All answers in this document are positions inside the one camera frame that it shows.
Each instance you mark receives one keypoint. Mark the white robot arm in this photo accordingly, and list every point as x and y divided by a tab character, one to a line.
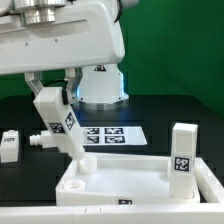
42	35

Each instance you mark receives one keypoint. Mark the white desk tabletop tray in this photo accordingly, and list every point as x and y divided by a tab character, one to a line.
116	179

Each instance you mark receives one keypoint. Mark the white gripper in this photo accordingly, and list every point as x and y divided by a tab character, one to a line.
42	35

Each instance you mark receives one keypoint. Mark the white marker sheet with tags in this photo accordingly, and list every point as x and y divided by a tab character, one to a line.
112	136

